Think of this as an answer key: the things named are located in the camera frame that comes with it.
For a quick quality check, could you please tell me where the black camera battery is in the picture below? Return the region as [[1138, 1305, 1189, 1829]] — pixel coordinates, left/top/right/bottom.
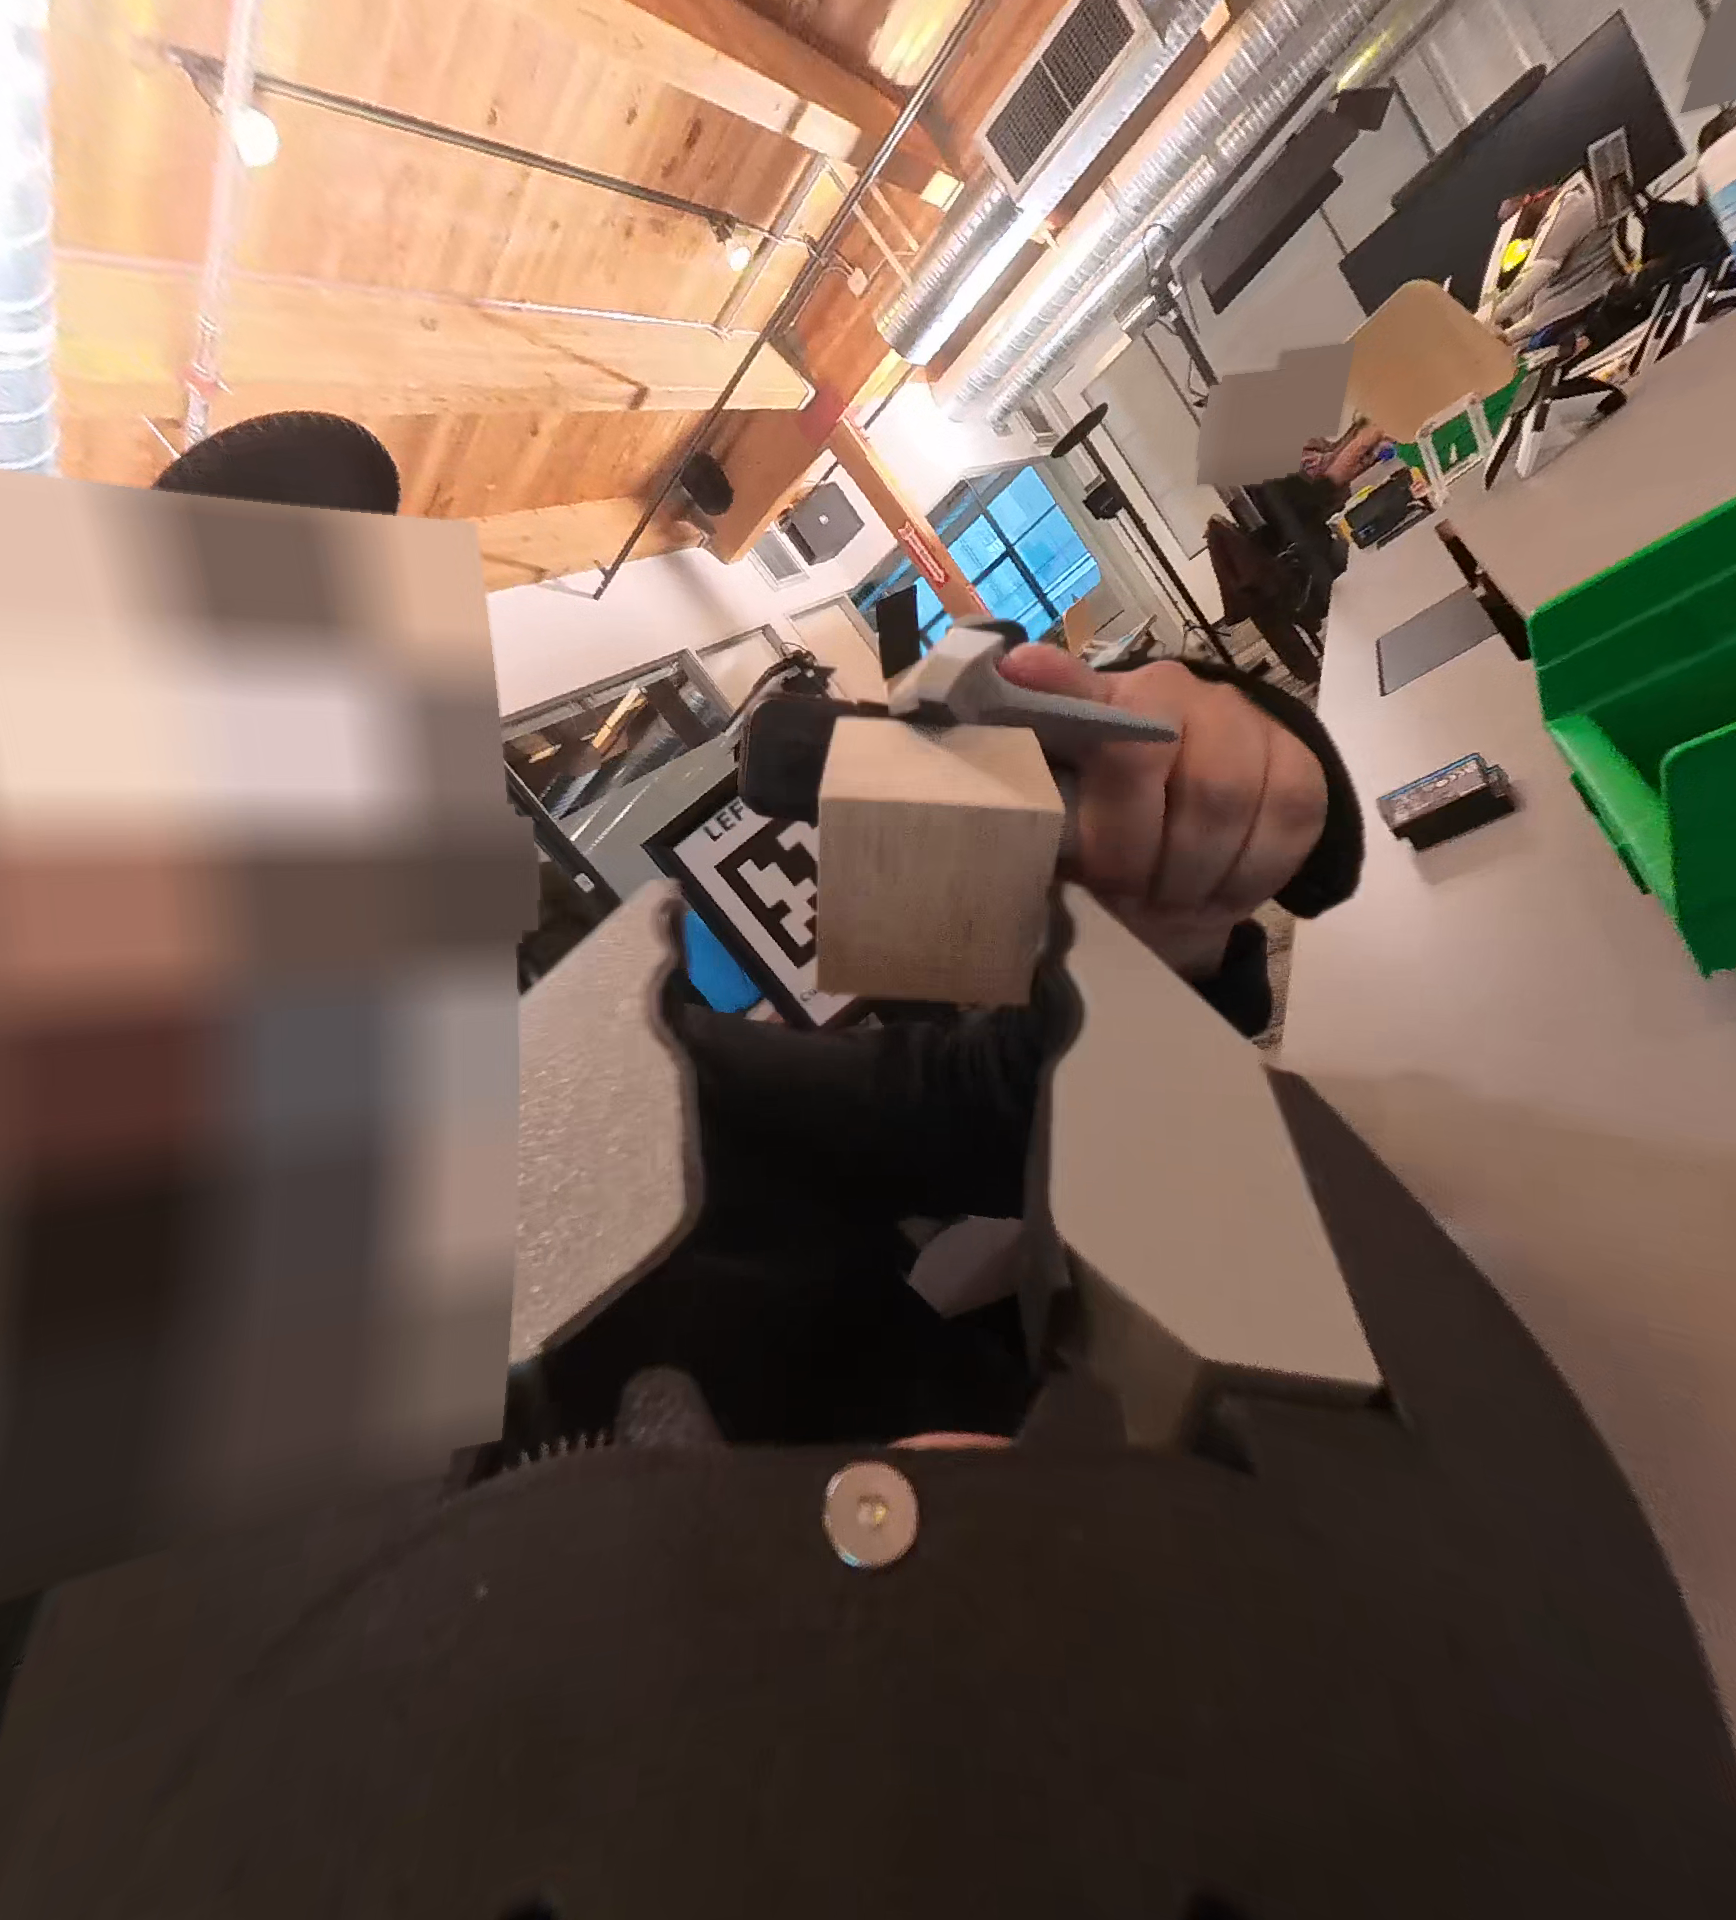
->
[[1375, 756, 1518, 854]]

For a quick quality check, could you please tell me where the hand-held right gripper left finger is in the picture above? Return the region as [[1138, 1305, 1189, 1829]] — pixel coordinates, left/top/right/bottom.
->
[[512, 881, 710, 1364]]

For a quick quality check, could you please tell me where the dark flat pad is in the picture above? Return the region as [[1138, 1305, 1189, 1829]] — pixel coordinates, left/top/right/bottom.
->
[[1375, 589, 1507, 697]]

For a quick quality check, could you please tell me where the black ceiling speaker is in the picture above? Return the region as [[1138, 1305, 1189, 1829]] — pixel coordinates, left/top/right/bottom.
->
[[786, 484, 868, 569]]

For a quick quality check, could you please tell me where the white air vent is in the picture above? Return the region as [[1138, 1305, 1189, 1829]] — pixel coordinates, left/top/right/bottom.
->
[[981, 0, 1155, 188]]

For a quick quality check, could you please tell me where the large wooden cube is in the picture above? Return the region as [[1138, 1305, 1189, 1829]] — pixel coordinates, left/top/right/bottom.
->
[[813, 718, 1069, 1011]]

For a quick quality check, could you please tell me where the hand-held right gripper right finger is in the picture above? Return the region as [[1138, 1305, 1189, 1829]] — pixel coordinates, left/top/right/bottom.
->
[[1022, 884, 1384, 1446]]

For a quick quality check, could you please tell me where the person's left hand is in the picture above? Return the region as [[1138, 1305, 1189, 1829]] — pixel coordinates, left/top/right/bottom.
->
[[1008, 641, 1330, 978]]

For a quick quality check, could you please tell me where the green plastic bin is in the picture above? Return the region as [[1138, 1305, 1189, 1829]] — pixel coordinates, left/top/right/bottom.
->
[[1526, 449, 1736, 976]]

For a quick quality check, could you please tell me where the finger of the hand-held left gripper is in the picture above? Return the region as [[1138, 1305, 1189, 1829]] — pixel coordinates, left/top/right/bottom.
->
[[887, 620, 1186, 748]]

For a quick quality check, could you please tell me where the tan wooden chair back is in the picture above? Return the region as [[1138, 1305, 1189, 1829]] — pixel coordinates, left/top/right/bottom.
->
[[1345, 284, 1523, 438]]

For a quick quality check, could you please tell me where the silver air duct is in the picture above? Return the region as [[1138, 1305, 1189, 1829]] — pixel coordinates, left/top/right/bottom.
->
[[877, 0, 1398, 420]]

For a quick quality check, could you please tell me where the large black screen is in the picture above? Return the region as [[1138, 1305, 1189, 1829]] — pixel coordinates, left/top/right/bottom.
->
[[1340, 10, 1689, 319]]

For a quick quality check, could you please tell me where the large window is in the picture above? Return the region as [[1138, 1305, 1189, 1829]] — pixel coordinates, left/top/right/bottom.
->
[[898, 463, 1104, 632]]

